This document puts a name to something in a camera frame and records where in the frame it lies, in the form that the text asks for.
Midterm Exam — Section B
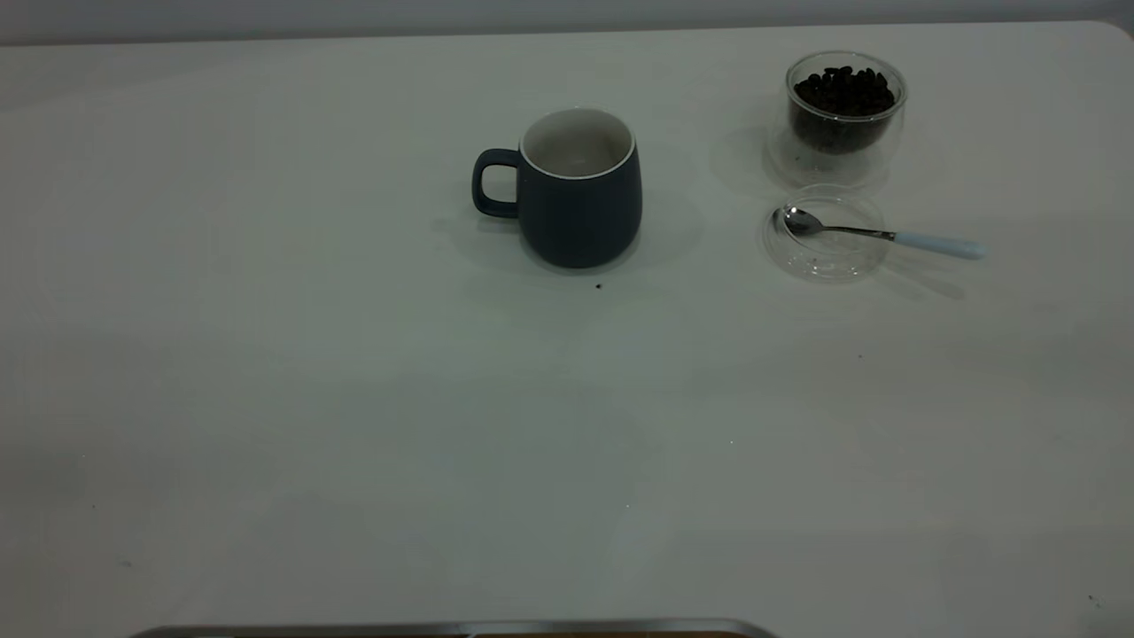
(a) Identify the dark blue ceramic mug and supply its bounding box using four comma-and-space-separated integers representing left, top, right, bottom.
470, 107, 643, 269

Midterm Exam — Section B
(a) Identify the roasted coffee beans pile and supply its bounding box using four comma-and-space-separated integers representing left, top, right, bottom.
791, 65, 896, 156

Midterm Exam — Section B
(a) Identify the clear round jar lid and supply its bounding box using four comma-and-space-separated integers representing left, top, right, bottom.
762, 184, 889, 284

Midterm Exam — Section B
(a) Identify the metal spoon light blue handle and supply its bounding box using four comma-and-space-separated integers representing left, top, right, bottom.
778, 206, 987, 261

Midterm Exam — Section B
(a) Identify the clear glass jar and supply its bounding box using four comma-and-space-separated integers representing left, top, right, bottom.
764, 51, 909, 191

